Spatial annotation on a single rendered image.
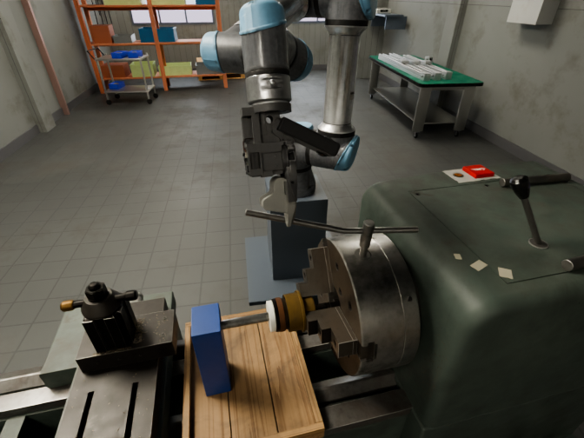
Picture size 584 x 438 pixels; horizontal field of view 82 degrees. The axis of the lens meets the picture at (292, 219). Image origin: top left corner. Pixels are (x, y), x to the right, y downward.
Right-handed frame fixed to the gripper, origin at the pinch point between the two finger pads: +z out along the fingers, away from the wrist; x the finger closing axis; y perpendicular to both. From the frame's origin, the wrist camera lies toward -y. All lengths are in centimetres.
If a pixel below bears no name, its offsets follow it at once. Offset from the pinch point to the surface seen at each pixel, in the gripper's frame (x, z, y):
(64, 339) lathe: -35, 31, 56
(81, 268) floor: -209, 59, 116
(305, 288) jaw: -10.7, 18.4, -4.1
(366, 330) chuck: 4.7, 22.3, -11.5
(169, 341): -16.8, 28.3, 27.6
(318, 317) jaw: -5.4, 23.2, -5.1
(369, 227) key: 1.5, 3.2, -14.6
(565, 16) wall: -243, -123, -355
